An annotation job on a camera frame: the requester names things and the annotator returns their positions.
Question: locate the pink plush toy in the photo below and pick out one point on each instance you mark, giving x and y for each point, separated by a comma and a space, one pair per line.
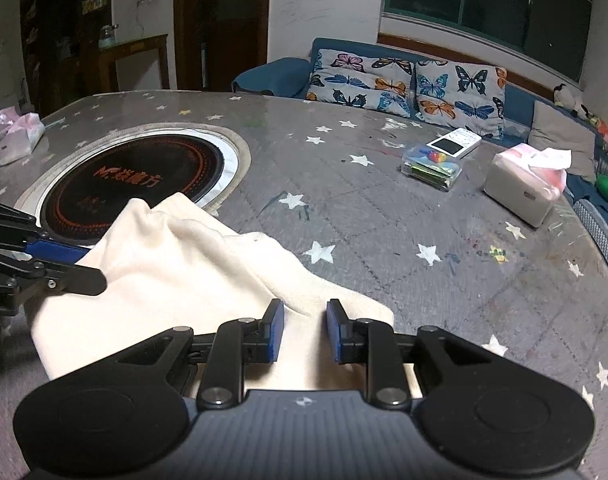
601, 127

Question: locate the square butterfly print cushion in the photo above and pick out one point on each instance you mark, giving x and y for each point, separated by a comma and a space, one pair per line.
459, 97

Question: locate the plain grey cushion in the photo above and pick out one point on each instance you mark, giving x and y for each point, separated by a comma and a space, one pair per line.
559, 140

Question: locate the dark wooden shelf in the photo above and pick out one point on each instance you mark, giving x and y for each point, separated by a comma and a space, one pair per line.
58, 35

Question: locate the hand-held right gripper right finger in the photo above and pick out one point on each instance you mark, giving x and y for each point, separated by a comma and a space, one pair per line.
334, 332

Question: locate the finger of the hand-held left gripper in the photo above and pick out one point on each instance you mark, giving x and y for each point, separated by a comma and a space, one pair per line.
76, 281
58, 251

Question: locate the blue sofa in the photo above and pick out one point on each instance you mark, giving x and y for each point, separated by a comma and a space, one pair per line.
279, 72

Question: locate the wide butterfly print cushion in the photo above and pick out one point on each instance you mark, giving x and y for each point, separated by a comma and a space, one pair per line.
359, 82

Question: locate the chequered sofa cover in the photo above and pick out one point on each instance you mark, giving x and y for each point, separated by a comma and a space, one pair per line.
601, 232

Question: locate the white tissue box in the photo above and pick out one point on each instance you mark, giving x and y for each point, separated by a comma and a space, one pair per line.
519, 190

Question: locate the black and white plush toy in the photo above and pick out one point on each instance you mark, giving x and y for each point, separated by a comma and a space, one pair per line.
569, 100

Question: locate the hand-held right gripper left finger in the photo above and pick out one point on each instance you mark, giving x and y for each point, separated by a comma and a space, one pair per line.
276, 332

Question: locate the wooden side table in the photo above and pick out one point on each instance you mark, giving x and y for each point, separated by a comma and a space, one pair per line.
133, 57

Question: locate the glass jar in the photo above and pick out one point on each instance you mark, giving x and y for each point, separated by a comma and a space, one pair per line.
107, 37

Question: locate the small clear plastic box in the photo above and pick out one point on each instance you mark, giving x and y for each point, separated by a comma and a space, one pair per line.
431, 167

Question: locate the white handheld device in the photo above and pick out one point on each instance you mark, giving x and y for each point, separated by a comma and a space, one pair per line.
454, 144

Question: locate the cream sweatshirt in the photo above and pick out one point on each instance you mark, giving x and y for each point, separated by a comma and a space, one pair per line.
193, 270

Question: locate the dark window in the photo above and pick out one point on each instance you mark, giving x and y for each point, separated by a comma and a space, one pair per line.
484, 5

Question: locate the black round induction cooktop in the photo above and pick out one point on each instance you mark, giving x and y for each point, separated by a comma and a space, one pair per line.
143, 175

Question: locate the dark wooden door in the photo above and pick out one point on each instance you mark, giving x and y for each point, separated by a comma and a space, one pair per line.
218, 25

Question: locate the grey star-print tablecloth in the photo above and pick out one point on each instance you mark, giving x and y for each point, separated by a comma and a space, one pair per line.
394, 245

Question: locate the pink tissue packet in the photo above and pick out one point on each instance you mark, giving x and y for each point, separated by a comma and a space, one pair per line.
16, 132

